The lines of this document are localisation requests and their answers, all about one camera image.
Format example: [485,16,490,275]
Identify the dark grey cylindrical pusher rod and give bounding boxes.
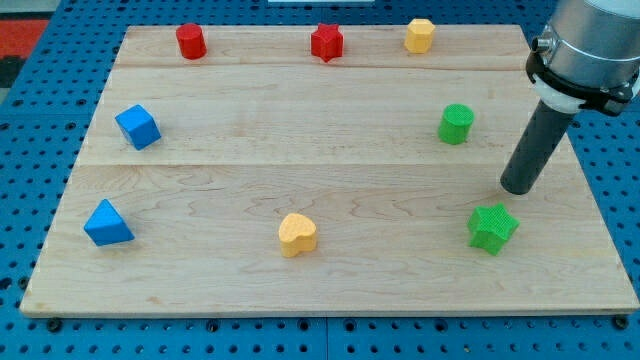
[500,100,575,195]

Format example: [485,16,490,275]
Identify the green cylinder block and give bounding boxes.
[438,103,475,145]

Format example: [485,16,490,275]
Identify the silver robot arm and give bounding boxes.
[500,0,639,195]

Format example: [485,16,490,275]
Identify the light wooden board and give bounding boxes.
[21,25,639,318]

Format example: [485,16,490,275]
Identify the green star block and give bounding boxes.
[467,203,520,256]

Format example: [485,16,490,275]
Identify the yellow hexagon block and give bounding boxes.
[404,18,436,54]

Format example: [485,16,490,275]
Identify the red star block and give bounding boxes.
[310,23,344,62]

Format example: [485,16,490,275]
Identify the yellow heart block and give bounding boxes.
[278,213,317,258]

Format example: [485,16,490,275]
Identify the red cylinder block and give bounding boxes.
[175,23,207,60]

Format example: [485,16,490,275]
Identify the blue cube block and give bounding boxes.
[115,104,162,151]

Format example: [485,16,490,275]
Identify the blue triangle block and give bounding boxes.
[83,199,135,246]

